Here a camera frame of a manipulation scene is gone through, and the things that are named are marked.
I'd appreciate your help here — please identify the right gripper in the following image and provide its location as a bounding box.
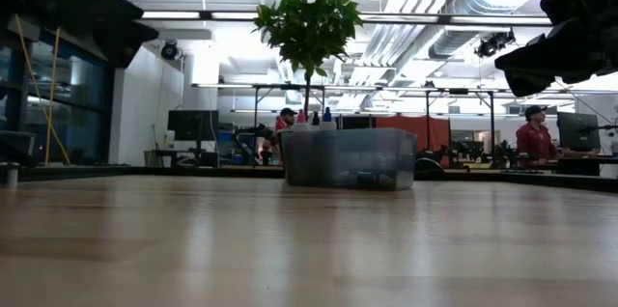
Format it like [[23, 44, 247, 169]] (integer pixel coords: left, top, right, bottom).
[[493, 7, 618, 98]]

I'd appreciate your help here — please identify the large red food colouring bottle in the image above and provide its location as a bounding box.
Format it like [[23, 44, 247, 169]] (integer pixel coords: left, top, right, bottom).
[[292, 108, 312, 132]]

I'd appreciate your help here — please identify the large blue food colouring bottle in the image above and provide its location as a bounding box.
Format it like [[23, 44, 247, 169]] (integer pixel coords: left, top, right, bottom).
[[319, 106, 338, 131]]

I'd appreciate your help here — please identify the long ceiling light strip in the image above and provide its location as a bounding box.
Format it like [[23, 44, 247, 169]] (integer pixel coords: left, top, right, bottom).
[[361, 14, 554, 27], [140, 10, 260, 21]]

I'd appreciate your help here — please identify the person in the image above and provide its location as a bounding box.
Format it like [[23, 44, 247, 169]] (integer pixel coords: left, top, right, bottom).
[[263, 106, 299, 166], [514, 104, 564, 168]]

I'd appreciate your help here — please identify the black computer monitor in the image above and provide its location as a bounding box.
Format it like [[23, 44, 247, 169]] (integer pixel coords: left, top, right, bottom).
[[556, 111, 603, 152], [167, 109, 221, 143]]

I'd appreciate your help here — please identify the orange fabric partition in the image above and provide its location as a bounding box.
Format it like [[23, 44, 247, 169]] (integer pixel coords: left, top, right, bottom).
[[376, 115, 452, 154]]

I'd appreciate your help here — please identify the green potted plant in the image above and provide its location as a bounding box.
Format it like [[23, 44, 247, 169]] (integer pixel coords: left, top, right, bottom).
[[252, 0, 364, 130]]

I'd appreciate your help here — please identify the grey translucent plastic bin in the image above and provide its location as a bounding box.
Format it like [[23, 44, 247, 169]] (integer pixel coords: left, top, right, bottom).
[[279, 127, 419, 192]]

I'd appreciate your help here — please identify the black ceiling-mounted camera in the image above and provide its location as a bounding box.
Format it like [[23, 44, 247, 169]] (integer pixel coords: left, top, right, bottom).
[[474, 29, 517, 59]]

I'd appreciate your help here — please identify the round black wall-mounted camera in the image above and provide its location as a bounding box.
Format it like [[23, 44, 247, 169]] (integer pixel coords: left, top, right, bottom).
[[159, 40, 181, 62]]

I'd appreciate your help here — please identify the yellow extension cable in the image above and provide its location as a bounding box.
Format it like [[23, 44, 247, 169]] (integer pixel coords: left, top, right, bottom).
[[13, 13, 72, 167]]

